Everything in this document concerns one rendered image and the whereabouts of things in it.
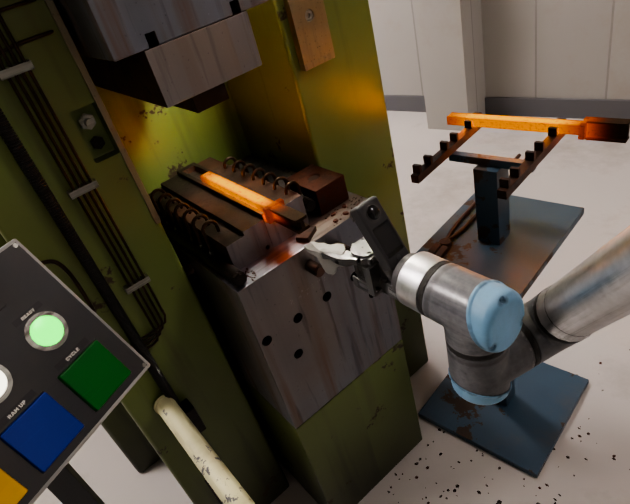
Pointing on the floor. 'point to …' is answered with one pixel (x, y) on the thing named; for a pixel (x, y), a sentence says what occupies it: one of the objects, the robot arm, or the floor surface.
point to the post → (72, 488)
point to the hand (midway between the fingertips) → (329, 228)
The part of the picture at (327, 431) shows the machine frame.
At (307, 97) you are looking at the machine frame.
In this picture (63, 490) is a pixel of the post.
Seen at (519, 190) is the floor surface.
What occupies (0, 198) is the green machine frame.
